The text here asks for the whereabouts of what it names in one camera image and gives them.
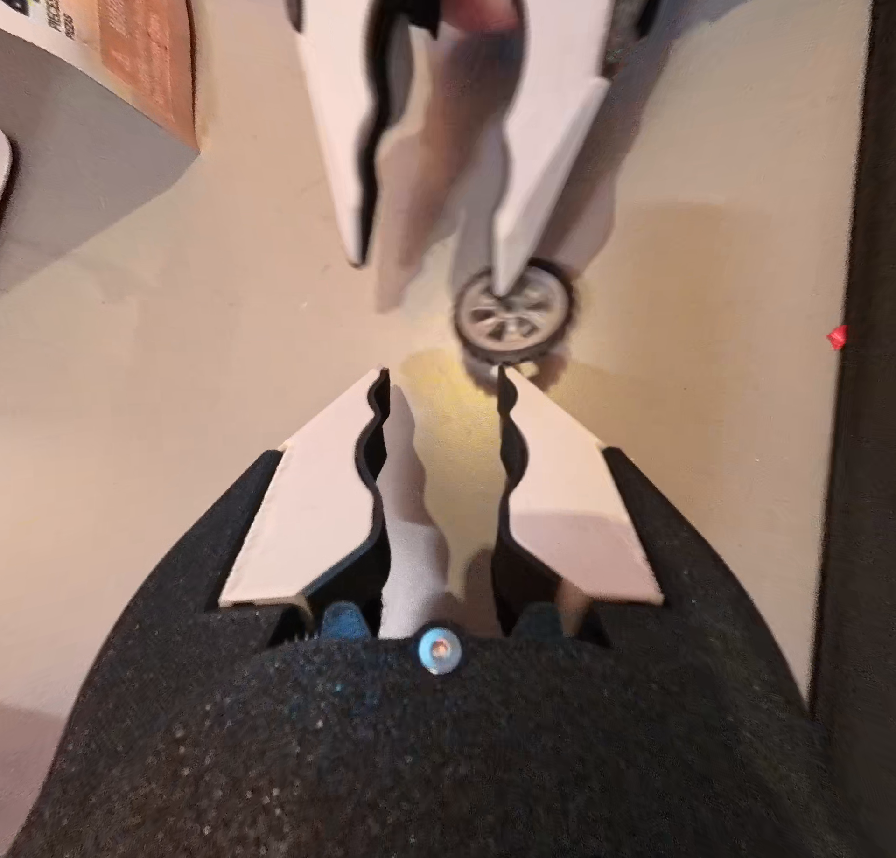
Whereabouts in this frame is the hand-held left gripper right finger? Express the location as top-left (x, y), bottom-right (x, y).
top-left (490, 364), bottom-right (664, 638)

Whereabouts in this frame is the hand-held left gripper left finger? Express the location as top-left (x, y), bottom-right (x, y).
top-left (218, 367), bottom-right (392, 638)

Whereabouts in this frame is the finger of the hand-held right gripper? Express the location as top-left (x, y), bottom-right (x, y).
top-left (294, 0), bottom-right (443, 267)
top-left (490, 0), bottom-right (622, 299)

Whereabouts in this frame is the black toy wheel grey rim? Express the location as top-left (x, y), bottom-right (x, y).
top-left (454, 259), bottom-right (578, 384)

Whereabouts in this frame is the black perforated mat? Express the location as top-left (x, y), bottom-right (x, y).
top-left (808, 0), bottom-right (896, 858)

